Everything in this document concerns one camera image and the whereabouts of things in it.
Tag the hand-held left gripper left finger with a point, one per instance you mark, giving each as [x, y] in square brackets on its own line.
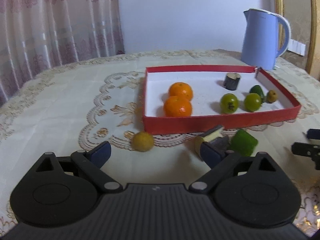
[101, 155]

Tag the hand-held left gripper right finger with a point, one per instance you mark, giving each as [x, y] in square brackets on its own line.
[211, 156]

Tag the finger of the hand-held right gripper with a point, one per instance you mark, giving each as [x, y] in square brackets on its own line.
[313, 133]
[303, 150]

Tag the red shallow cardboard box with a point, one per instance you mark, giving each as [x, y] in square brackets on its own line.
[200, 125]

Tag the round yellow fruit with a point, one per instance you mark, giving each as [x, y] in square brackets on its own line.
[142, 141]

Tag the green jujube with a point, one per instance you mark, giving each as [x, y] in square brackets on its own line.
[228, 103]
[252, 102]

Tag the small brown longan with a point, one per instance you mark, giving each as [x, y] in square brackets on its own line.
[271, 96]

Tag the orange tangerine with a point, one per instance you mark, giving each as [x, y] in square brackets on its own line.
[177, 106]
[181, 90]

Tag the dark green oval fruit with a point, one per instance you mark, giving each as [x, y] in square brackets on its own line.
[257, 90]

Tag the green pepper piece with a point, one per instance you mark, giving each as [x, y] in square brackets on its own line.
[243, 141]

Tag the light blue electric kettle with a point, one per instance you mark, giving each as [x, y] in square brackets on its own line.
[260, 42]

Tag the pink patterned sheer curtain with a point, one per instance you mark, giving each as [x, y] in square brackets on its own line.
[50, 30]

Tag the white wall switch panel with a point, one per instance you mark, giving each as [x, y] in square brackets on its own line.
[297, 47]

